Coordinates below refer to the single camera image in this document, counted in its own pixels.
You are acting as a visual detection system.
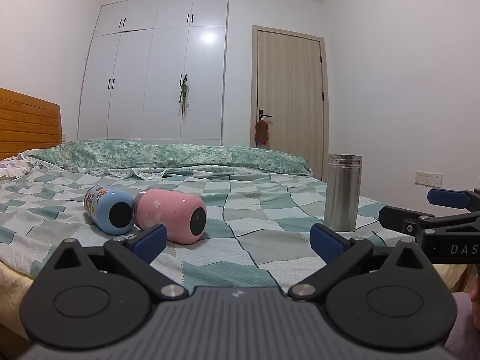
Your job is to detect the wooden door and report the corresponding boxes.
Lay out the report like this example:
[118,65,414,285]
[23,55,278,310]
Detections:
[250,25,331,183]

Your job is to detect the checkered green bedsheet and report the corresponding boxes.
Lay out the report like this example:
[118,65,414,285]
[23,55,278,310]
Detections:
[0,165,426,298]

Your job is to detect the green floral duvet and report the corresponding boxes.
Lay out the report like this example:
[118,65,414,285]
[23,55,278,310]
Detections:
[18,139,314,181]

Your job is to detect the person's right hand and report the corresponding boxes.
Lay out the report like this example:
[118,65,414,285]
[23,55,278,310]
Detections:
[469,274,480,331]

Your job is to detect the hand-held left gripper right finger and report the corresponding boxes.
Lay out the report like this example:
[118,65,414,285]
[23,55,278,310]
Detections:
[287,223,448,303]

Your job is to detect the brown hanging bag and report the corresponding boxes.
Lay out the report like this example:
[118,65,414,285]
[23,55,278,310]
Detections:
[254,118,269,148]

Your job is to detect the blue cartoon print cup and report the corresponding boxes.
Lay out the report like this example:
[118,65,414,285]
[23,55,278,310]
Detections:
[83,185,135,236]

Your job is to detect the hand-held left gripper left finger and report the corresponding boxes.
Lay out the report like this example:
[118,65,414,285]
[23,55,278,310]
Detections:
[35,224,189,303]

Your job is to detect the green hanging ornament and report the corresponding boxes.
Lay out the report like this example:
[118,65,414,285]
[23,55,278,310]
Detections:
[177,76,190,116]

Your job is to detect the pink cup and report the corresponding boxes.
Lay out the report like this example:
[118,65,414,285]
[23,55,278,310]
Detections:
[133,189,208,245]

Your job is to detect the purple floral pillow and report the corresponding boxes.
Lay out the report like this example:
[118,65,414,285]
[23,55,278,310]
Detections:
[0,158,35,179]

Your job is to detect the white wall socket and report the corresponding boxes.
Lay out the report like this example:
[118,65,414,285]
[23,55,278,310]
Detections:
[414,170,443,187]

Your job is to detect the white wardrobe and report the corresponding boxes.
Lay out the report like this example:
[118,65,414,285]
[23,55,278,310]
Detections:
[77,0,230,147]

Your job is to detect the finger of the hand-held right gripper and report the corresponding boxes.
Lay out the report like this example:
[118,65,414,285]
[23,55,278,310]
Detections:
[378,206,438,239]
[427,188,480,211]

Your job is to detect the stainless steel cup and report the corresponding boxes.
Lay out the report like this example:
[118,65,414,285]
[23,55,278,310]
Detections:
[323,154,363,232]

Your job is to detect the wooden headboard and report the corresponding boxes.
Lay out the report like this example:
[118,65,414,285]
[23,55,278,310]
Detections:
[0,87,63,161]

